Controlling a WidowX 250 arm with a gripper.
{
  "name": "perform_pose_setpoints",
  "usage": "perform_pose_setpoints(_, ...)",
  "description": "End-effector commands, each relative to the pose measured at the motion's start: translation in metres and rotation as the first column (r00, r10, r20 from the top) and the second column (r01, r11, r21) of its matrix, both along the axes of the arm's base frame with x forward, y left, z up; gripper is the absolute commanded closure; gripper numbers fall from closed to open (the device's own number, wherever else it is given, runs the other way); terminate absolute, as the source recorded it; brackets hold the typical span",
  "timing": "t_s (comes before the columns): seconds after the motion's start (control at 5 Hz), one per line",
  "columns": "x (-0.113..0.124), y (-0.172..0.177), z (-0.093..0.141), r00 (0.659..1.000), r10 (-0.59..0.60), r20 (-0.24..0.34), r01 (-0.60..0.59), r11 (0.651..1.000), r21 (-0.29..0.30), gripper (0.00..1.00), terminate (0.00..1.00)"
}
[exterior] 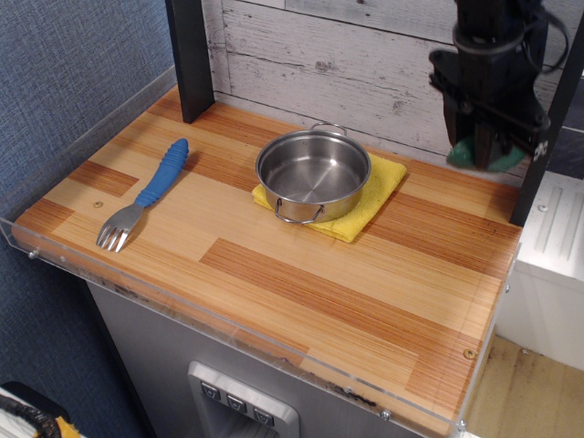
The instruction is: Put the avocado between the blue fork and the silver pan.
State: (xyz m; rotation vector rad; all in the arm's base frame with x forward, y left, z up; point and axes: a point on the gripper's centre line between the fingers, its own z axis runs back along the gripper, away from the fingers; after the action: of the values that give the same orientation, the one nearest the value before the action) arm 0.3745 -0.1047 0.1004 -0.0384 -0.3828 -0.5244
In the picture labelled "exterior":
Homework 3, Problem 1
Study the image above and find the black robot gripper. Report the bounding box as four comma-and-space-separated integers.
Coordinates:
429, 47, 551, 172

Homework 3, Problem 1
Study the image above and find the toy avocado half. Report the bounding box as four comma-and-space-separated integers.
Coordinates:
446, 136, 526, 173

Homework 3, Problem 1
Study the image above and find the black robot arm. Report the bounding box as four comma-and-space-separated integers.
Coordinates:
429, 1, 550, 172

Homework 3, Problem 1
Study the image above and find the silver metal pan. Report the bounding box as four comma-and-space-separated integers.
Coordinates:
255, 122, 372, 224

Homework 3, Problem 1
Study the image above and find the yellow folded cloth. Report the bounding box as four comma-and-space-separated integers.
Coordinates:
252, 152, 407, 243

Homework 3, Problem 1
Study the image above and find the white ridged side counter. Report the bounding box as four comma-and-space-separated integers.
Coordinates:
495, 172, 583, 370

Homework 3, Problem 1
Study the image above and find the grey toy fridge cabinet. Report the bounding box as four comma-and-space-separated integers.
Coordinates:
89, 284, 474, 437

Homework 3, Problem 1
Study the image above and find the clear acrylic table guard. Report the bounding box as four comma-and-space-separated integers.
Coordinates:
1, 67, 518, 437

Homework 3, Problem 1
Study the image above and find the yellow object at corner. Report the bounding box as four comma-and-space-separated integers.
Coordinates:
56, 417, 83, 438

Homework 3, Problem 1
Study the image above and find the black right vertical post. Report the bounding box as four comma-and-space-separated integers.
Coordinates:
509, 4, 583, 226

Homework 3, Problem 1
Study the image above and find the black vertical post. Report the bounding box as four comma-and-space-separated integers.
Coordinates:
509, 4, 583, 226
165, 0, 215, 123

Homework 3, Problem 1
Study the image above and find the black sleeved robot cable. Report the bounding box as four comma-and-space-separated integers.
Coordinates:
531, 0, 571, 77

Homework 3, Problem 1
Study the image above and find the black left vertical post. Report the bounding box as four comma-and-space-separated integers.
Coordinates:
165, 0, 215, 123

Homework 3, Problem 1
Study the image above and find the blue handled metal fork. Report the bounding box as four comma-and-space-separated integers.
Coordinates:
96, 139, 189, 253

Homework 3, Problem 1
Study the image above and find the black braided cable bundle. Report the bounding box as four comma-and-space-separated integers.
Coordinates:
0, 394, 63, 438

